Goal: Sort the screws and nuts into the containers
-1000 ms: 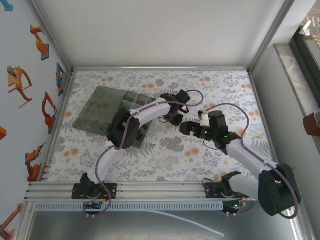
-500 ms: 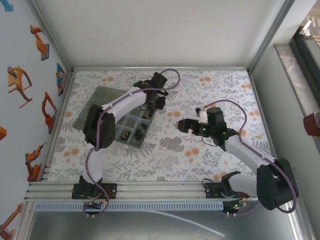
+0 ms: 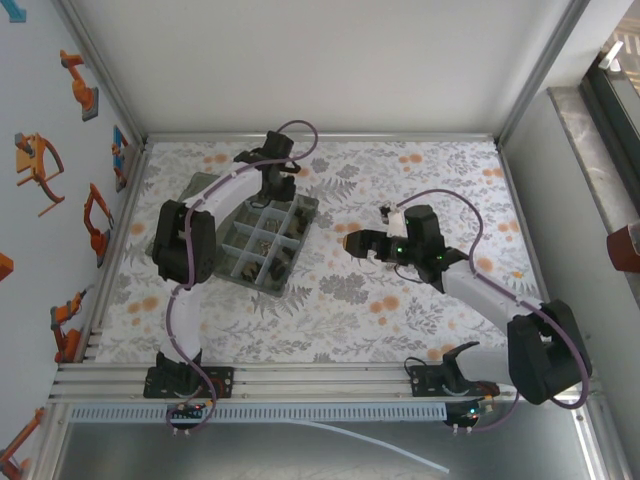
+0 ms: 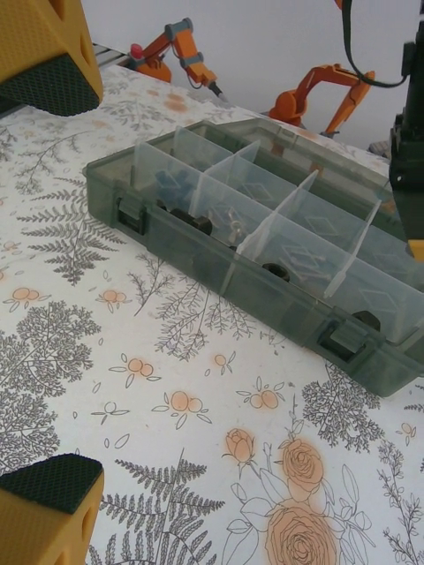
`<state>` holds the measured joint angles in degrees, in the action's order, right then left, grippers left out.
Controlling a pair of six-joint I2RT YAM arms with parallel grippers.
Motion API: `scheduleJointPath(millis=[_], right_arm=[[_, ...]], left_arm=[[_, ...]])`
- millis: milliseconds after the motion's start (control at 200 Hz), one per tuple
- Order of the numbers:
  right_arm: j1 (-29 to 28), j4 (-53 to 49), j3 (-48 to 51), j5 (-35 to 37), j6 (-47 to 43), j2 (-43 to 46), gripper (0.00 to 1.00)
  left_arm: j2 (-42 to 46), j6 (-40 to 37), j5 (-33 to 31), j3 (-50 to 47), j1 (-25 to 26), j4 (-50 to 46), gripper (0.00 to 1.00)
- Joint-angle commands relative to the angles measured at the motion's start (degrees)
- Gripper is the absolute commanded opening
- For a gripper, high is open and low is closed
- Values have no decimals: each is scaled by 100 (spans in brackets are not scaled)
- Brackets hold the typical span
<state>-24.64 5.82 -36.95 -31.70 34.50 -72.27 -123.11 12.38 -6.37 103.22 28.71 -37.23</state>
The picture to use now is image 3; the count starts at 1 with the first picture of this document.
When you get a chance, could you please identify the dark window frame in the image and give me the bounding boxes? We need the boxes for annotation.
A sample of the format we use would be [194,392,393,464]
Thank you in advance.
[579,49,640,201]

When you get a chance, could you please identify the translucent grey compartment organizer box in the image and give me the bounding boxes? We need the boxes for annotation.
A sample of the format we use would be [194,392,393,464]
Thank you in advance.
[146,172,321,297]

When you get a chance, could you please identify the white window handle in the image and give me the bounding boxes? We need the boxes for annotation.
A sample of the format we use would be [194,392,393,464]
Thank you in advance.
[598,39,625,72]

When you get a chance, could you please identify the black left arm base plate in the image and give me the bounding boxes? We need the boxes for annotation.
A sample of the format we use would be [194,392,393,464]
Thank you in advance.
[143,365,237,400]

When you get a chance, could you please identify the aluminium frame post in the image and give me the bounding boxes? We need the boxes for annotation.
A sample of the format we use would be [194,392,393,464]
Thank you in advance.
[53,0,149,146]
[494,0,592,147]

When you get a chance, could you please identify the grey stone window sill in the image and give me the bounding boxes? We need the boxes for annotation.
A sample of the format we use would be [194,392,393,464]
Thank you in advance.
[546,86,640,236]

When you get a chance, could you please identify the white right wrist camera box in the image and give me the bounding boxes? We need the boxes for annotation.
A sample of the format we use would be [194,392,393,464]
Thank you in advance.
[379,203,406,237]

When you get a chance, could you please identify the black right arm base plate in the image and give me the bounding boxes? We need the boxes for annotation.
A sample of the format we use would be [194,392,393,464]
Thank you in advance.
[409,363,501,400]

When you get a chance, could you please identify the aluminium mounting rails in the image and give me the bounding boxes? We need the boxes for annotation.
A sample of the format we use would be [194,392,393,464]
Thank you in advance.
[48,360,607,404]

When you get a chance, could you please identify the grey metal shelf panel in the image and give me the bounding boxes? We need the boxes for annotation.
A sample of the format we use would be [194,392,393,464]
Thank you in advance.
[49,419,601,480]

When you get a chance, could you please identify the aluminium side rail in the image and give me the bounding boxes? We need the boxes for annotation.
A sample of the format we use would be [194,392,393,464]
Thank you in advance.
[79,142,151,364]

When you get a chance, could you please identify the floral grey and orange mat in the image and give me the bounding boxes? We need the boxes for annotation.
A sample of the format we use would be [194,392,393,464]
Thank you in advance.
[94,139,561,365]

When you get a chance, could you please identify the white slotted cable duct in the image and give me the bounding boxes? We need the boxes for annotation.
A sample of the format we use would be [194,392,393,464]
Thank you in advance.
[68,402,450,423]

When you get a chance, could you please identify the aluminium cross rail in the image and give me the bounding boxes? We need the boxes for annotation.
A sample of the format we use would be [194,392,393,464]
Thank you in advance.
[142,131,501,147]

